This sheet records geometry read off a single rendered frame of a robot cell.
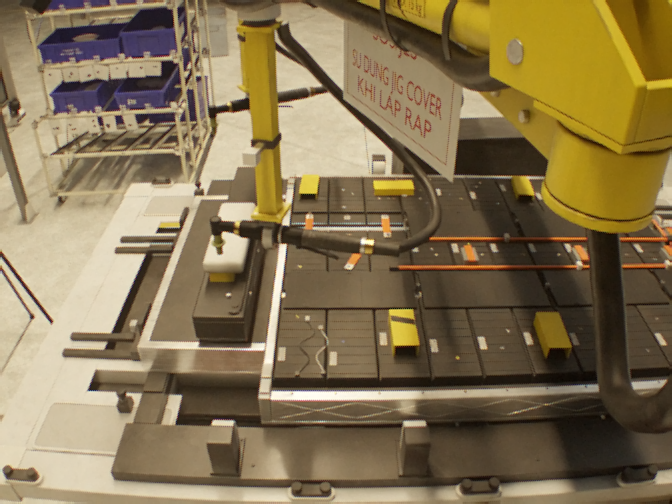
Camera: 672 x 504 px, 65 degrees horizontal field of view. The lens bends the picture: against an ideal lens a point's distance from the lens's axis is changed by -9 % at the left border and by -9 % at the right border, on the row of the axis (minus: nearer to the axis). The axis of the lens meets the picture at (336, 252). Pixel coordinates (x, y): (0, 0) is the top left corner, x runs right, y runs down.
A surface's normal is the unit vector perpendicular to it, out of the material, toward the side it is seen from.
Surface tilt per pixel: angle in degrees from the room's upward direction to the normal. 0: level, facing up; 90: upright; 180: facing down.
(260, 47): 90
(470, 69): 68
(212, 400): 0
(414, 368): 0
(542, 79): 90
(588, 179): 90
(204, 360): 90
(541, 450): 0
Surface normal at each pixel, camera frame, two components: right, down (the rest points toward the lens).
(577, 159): -0.82, 0.33
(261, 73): -0.25, 0.55
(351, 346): 0.00, -0.82
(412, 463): 0.00, 0.57
